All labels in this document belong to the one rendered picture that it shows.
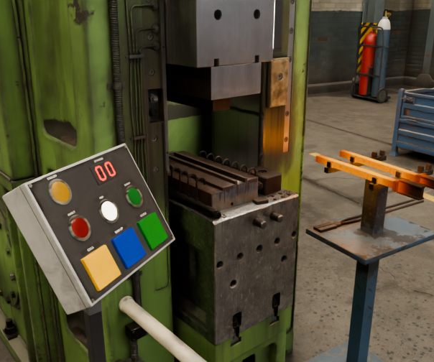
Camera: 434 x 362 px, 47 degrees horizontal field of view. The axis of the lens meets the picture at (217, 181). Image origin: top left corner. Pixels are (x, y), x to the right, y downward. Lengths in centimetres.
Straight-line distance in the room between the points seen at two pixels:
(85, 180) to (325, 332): 176
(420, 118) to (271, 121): 376
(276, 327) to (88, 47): 119
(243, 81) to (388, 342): 159
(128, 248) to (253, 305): 73
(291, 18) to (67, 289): 123
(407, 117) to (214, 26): 429
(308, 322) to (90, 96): 173
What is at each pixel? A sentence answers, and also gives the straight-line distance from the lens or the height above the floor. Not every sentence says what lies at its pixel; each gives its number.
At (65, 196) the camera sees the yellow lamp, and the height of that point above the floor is 115.
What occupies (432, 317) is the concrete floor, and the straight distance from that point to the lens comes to 290.
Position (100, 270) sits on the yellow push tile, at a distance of 107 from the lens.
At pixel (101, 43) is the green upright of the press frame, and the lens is 140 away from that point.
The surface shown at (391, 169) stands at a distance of 184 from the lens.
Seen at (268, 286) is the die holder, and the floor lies 60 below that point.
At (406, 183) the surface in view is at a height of 100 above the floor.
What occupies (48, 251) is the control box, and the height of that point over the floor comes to 106.
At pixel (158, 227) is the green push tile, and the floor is 101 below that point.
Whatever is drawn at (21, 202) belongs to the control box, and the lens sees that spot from 106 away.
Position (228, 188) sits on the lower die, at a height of 98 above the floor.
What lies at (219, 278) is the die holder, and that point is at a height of 72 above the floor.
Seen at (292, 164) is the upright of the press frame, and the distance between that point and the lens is 200.
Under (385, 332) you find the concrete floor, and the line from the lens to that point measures 271.
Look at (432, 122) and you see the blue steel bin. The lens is 542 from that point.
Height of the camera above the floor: 153
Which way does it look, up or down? 19 degrees down
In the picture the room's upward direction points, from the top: straight up
